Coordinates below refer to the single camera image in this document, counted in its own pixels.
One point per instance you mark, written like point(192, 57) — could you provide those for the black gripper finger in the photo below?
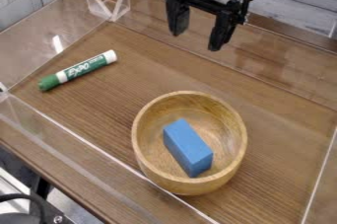
point(223, 30)
point(178, 14)

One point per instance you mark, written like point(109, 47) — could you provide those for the green Expo marker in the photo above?
point(78, 70)

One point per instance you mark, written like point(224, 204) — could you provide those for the brown wooden bowl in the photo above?
point(219, 125)

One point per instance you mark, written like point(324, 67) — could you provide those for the clear acrylic tray walls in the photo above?
point(71, 131)

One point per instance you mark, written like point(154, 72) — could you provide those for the blue rectangular block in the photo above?
point(189, 148)

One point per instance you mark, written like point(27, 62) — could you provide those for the black metal table bracket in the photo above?
point(41, 191)

